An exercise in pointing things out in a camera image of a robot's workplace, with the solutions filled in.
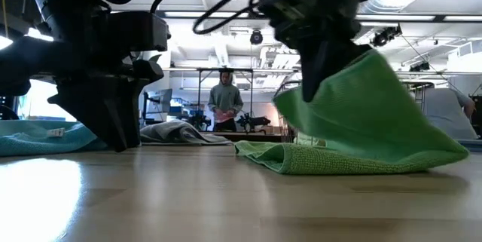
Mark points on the cardboard box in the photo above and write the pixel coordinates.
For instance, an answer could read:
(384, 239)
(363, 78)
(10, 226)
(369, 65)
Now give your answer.
(272, 129)

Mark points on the black background robot arm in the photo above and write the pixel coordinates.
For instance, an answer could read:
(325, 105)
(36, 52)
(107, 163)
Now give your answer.
(252, 121)
(199, 121)

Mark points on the small black monitor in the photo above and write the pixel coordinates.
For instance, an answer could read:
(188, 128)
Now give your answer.
(163, 98)

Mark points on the person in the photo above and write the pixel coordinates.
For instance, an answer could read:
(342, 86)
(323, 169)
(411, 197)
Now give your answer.
(444, 114)
(225, 98)

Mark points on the grey microfiber towel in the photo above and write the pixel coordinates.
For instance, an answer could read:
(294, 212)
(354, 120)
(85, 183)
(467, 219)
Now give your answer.
(177, 132)

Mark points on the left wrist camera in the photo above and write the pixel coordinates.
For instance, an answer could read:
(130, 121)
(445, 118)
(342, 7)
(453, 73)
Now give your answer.
(132, 31)

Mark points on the blue flat board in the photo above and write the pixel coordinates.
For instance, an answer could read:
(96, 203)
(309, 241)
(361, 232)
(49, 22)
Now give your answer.
(470, 144)

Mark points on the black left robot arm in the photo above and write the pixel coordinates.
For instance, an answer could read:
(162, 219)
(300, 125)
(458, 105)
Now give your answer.
(56, 4)

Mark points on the black equipment box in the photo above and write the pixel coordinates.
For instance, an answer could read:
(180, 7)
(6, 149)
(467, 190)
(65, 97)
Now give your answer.
(478, 125)

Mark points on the green microfiber towel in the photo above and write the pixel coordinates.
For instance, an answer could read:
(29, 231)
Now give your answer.
(357, 121)

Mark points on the teal microfiber towel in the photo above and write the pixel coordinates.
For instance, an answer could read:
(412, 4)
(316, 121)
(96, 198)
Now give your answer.
(37, 140)

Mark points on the black hanging spotlight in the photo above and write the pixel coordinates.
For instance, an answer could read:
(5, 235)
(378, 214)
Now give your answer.
(256, 37)

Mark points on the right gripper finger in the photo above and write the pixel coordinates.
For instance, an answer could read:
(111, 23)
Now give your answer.
(320, 68)

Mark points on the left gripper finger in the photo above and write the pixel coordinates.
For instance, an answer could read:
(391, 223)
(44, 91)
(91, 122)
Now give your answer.
(90, 110)
(130, 114)

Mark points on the black ceiling track light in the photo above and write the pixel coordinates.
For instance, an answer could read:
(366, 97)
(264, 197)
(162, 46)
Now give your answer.
(384, 36)
(420, 67)

